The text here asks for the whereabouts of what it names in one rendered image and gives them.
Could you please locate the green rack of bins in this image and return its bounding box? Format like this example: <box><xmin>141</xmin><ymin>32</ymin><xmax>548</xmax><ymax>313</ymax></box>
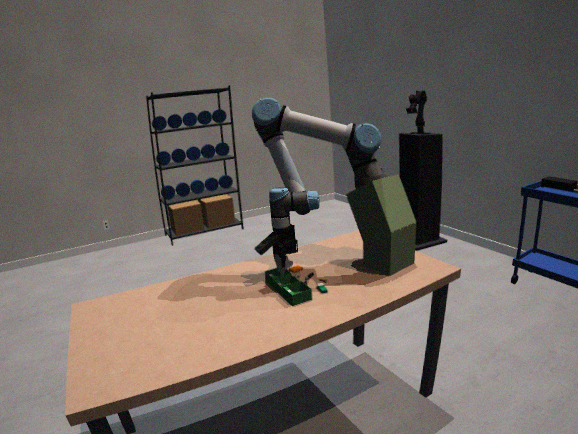
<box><xmin>265</xmin><ymin>268</ymin><xmax>312</xmax><ymax>306</ymax></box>

